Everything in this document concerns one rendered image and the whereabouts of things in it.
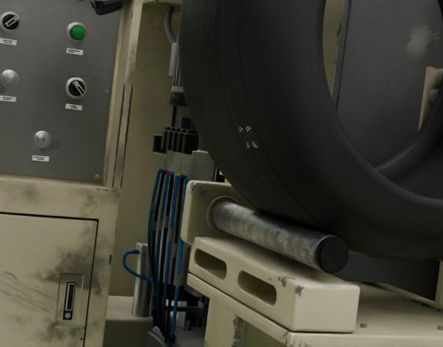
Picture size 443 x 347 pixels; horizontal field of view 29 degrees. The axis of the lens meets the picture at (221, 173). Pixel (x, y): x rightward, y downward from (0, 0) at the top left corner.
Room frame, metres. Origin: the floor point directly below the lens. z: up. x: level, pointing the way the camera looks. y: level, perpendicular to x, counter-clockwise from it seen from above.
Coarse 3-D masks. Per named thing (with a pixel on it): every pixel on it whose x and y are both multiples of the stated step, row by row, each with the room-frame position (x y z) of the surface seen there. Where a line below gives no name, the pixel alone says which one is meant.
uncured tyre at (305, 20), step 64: (192, 0) 1.14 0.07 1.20; (256, 0) 1.00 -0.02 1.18; (320, 0) 0.99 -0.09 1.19; (192, 64) 1.14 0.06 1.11; (256, 64) 1.00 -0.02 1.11; (320, 64) 1.00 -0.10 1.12; (256, 128) 1.02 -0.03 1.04; (320, 128) 1.00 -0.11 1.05; (256, 192) 1.14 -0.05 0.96; (320, 192) 1.03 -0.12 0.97; (384, 192) 1.04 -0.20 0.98; (384, 256) 1.11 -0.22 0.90
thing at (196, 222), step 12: (192, 180) 1.34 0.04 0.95; (192, 192) 1.32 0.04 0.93; (204, 192) 1.33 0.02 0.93; (216, 192) 1.34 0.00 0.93; (228, 192) 1.35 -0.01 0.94; (192, 204) 1.32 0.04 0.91; (204, 204) 1.33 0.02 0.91; (216, 204) 1.33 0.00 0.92; (240, 204) 1.36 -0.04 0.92; (192, 216) 1.32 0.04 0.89; (204, 216) 1.33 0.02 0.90; (192, 228) 1.33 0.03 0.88; (204, 228) 1.33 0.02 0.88; (216, 228) 1.34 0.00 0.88; (192, 240) 1.33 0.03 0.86
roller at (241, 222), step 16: (224, 208) 1.30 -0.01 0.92; (240, 208) 1.27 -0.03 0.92; (224, 224) 1.29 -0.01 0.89; (240, 224) 1.23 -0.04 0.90; (256, 224) 1.19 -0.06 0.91; (272, 224) 1.15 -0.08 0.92; (288, 224) 1.12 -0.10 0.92; (256, 240) 1.19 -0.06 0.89; (272, 240) 1.13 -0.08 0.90; (288, 240) 1.09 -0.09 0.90; (304, 240) 1.06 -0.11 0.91; (320, 240) 1.03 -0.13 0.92; (336, 240) 1.03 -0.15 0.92; (288, 256) 1.11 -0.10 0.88; (304, 256) 1.05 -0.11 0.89; (320, 256) 1.02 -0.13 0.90; (336, 256) 1.03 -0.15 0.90; (336, 272) 1.03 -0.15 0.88
